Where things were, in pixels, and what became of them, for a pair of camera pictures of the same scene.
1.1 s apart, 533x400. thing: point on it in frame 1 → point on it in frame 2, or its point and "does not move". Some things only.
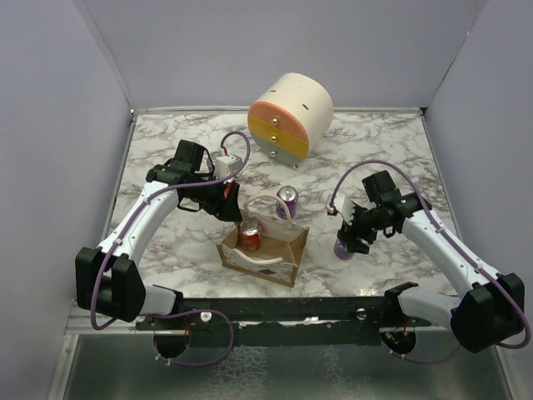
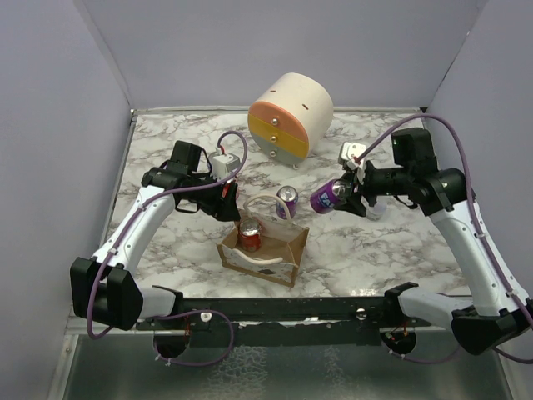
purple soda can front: x=341 y=250 → x=324 y=198
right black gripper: x=348 y=232 → x=354 y=204
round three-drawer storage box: x=292 y=116 does not move
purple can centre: x=291 y=197 does not move
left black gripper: x=226 y=207 does not move
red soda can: x=250 y=234 does not move
